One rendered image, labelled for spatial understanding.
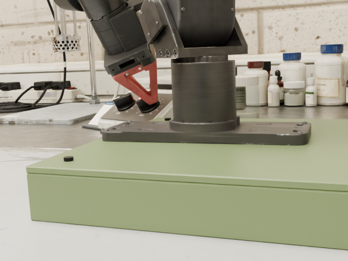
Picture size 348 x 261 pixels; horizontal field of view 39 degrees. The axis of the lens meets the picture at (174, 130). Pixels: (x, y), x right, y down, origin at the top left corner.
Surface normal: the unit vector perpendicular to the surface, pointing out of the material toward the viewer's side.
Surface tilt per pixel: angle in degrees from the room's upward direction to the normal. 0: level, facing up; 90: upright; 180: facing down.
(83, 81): 90
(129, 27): 111
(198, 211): 90
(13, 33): 90
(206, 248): 0
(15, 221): 0
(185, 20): 100
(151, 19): 90
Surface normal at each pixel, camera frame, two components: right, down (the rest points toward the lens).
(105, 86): -0.36, 0.16
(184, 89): -0.64, 0.15
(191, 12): 0.55, 0.12
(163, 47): -0.84, 0.12
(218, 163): -0.04, -0.99
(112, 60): -0.39, -0.78
